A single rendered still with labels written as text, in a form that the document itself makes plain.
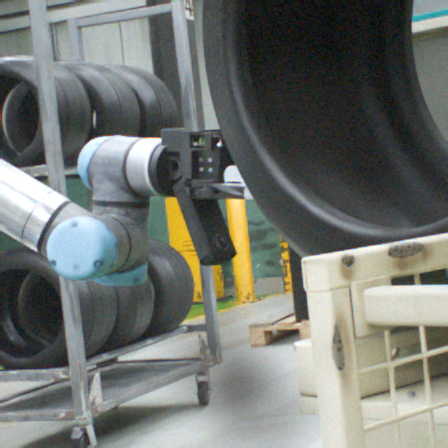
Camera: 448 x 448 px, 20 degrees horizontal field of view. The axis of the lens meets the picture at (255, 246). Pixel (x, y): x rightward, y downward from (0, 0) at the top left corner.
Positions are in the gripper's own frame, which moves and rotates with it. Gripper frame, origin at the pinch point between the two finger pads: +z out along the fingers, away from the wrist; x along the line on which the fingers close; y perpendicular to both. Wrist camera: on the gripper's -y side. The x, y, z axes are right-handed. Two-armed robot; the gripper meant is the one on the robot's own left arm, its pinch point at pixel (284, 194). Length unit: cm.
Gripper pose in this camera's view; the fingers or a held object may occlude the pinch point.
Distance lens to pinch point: 148.8
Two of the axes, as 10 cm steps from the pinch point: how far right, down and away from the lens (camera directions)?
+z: 7.0, 0.9, -7.1
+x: 7.1, -1.1, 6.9
